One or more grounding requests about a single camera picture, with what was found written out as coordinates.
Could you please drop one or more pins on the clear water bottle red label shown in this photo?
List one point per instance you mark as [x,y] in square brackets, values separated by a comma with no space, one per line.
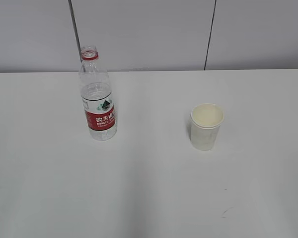
[96,94]

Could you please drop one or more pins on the white paper cup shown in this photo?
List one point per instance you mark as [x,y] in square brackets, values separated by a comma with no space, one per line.
[206,120]

